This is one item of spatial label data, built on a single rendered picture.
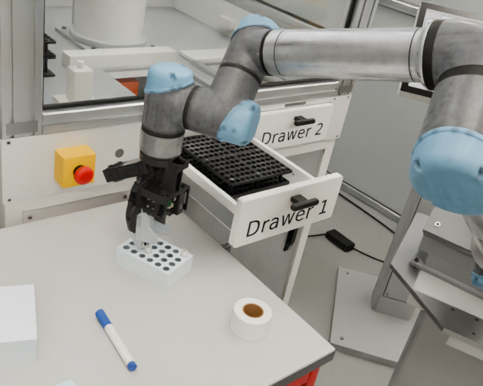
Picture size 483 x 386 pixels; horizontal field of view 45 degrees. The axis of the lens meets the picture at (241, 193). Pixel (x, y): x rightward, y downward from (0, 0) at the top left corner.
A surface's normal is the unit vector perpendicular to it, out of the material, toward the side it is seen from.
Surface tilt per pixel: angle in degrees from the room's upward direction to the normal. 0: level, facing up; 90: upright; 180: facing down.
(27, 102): 90
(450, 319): 0
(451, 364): 90
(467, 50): 52
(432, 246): 90
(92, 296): 0
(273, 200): 90
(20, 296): 0
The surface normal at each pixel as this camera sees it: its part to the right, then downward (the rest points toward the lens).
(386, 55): -0.60, 0.21
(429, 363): -0.45, 0.37
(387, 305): -0.21, 0.45
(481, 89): -0.26, -0.37
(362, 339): 0.17, -0.83
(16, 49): 0.62, 0.48
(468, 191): -0.42, 0.83
